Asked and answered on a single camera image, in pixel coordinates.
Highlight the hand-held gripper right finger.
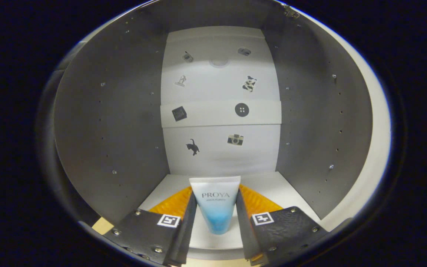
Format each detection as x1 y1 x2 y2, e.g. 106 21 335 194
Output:
235 184 329 266

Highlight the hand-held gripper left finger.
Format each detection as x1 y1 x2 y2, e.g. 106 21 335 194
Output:
103 186 198 267

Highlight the white and blue tube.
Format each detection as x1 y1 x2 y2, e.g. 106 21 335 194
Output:
189 176 241 235

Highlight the grey cabinet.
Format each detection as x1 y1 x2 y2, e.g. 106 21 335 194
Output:
52 0 374 260

